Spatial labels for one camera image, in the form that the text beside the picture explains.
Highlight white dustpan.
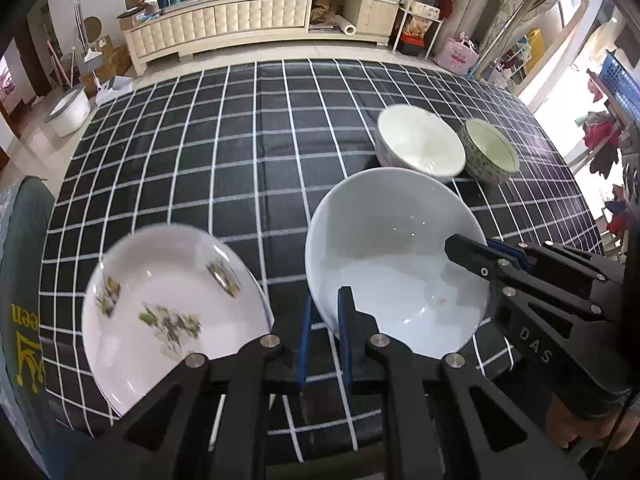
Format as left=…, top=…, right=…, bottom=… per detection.
left=95, top=76, right=136, bottom=106

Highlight white metal shelf rack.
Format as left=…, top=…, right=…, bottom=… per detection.
left=392, top=0, right=463, bottom=58

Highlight cream white bowl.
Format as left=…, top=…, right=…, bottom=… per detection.
left=376, top=104, right=467, bottom=184

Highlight pink bag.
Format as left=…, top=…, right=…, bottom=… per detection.
left=435, top=34, right=478, bottom=76

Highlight small white plate green print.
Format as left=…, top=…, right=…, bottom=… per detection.
left=81, top=224, right=275, bottom=417

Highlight grey printed seat cover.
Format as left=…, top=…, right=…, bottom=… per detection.
left=0, top=175, right=98, bottom=476

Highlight white mop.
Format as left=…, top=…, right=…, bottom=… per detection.
left=74, top=0, right=103, bottom=71

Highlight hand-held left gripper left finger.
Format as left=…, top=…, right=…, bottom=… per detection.
left=65, top=300, right=313, bottom=480

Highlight cardboard box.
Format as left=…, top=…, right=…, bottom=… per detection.
left=80, top=35, right=133, bottom=91

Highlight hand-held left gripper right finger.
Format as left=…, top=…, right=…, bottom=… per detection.
left=337, top=287, right=588, bottom=480

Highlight cream TV cabinet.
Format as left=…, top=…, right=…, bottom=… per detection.
left=122, top=0, right=401, bottom=63

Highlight green patterned bowl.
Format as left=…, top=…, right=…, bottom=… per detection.
left=459, top=118, right=521, bottom=185

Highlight person's right hand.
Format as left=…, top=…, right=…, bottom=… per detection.
left=545, top=392, right=618, bottom=450

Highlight red hanging clothes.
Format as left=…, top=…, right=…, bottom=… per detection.
left=582, top=112, right=623, bottom=176

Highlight black checked tablecloth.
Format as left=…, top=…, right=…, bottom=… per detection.
left=37, top=57, right=606, bottom=463

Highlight white bowl blue red pattern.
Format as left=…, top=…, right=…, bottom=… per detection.
left=304, top=167, right=492, bottom=360

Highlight white mop bucket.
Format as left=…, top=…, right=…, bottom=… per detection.
left=44, top=84, right=92, bottom=137

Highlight brown wooden door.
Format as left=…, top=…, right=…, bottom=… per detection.
left=0, top=7, right=38, bottom=141

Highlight clothes drying rack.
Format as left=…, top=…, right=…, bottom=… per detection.
left=575, top=100, right=640, bottom=261

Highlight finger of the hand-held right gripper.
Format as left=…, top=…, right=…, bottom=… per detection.
left=487, top=240, right=628, bottom=301
left=444, top=233, right=616, bottom=326

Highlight cream oval floor mirror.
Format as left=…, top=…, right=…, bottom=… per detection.
left=477, top=0, right=586, bottom=96

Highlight blue plastic basket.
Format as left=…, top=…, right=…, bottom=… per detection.
left=597, top=50, right=640, bottom=126

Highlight beige patterned curtain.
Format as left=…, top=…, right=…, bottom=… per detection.
left=475, top=0, right=546, bottom=61

